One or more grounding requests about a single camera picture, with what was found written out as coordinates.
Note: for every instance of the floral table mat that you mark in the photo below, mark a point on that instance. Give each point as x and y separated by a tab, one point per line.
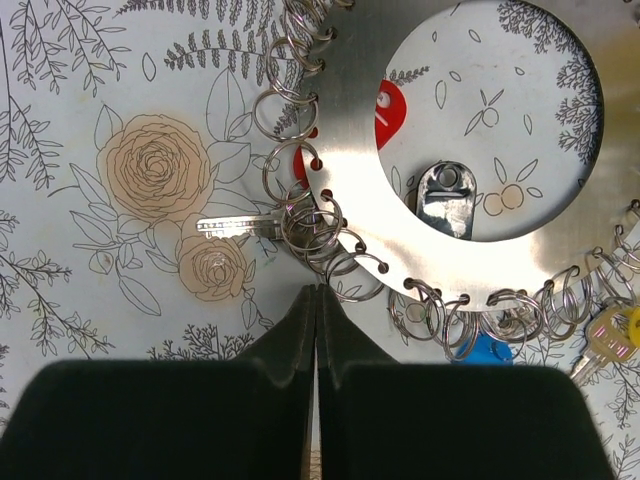
124	124

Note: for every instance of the yellow capped key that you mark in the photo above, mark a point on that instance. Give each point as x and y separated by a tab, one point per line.
606	343

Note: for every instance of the metal keyring disc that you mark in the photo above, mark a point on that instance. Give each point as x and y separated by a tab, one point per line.
543	279

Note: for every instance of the plain silver key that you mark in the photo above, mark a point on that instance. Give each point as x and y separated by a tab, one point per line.
280	224

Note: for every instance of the blue capped key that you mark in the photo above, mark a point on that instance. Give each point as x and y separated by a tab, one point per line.
485	350

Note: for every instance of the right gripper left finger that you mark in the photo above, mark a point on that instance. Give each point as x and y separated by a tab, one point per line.
244	418

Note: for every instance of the red capped key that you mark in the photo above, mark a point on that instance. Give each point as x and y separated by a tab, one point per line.
390	115

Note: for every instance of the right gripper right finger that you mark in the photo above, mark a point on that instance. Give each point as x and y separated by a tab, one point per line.
382	419

